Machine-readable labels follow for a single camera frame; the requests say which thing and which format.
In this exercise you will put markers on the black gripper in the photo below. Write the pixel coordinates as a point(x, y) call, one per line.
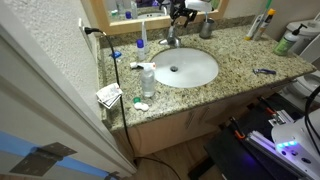
point(180, 8)

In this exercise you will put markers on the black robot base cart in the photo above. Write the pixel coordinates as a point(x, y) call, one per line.
point(226, 156)

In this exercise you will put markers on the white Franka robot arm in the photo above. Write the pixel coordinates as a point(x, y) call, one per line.
point(300, 136)

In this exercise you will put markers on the white toothbrush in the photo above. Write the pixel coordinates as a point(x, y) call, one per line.
point(206, 16)

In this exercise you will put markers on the grey metal cup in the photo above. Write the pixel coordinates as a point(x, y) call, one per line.
point(206, 29)

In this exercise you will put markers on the white oval sink basin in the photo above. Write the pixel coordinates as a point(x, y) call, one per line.
point(185, 68)

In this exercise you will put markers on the small bottle with blue cap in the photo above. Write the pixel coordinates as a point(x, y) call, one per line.
point(140, 50)

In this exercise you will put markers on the white blue toothpaste tube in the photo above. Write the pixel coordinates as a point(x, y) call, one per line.
point(254, 28)

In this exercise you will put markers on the clear spray bottle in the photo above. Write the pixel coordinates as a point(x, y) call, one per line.
point(147, 83)

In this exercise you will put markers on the small blue object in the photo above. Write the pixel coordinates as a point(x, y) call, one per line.
point(116, 54)

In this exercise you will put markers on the orange cap sunscreen spray can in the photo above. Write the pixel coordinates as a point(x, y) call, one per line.
point(264, 25)

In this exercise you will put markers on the wood framed mirror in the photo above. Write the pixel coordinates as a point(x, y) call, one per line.
point(100, 16)

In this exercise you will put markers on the white green contact lens case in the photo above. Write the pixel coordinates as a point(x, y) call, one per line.
point(141, 106)

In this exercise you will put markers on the blue razor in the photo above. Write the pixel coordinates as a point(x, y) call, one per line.
point(265, 71)

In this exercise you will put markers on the green soap pump bottle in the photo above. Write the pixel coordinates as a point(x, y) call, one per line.
point(285, 45)

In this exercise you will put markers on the folded paper packet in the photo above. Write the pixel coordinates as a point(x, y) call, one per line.
point(108, 95)

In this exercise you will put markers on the light wood vanity cabinet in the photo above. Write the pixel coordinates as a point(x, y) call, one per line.
point(166, 130)

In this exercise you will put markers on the black orange clamp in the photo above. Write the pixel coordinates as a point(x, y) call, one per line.
point(237, 130)
point(268, 107)

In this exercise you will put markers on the white toilet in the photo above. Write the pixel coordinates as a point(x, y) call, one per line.
point(305, 83)

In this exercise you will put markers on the white door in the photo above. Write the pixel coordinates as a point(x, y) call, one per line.
point(40, 110)

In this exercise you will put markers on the grey door hinge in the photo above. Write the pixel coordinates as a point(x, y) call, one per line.
point(43, 158)

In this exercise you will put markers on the light grey wrist camera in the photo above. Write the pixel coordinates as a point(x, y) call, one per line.
point(199, 5)

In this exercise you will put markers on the white wall outlet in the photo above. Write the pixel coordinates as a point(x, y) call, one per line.
point(85, 36)

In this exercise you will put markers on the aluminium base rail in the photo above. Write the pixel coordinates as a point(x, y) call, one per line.
point(266, 146)

